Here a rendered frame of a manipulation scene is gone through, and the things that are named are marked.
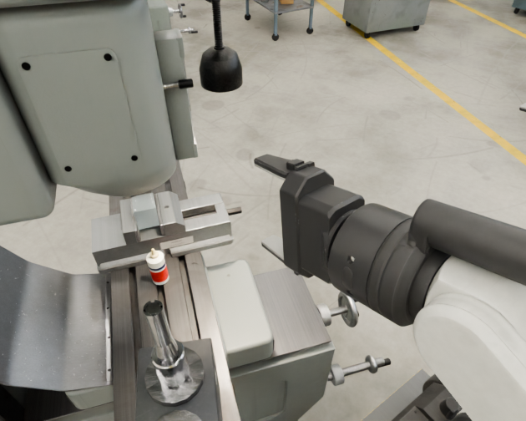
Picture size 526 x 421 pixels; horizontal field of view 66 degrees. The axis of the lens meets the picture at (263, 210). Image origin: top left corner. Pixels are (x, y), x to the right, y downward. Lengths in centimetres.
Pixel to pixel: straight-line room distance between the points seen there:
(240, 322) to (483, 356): 84
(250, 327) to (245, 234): 142
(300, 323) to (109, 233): 57
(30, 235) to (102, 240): 174
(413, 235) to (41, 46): 45
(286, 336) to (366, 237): 84
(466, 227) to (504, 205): 274
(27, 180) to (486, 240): 55
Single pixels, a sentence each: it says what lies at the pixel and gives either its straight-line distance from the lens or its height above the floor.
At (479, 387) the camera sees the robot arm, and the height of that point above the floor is 151.
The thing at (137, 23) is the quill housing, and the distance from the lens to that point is 57.
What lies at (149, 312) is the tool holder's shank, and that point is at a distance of 53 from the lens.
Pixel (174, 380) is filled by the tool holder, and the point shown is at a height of 118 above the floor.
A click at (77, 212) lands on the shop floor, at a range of 282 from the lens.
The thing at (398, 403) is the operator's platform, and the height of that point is 40.
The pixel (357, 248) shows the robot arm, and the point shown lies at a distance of 34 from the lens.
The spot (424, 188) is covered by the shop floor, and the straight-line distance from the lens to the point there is 295.
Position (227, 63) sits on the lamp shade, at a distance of 69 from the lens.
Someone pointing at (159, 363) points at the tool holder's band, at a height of 122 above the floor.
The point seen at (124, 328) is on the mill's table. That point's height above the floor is 96.
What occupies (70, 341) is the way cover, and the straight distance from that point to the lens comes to 107.
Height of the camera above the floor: 177
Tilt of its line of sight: 43 degrees down
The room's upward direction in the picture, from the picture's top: straight up
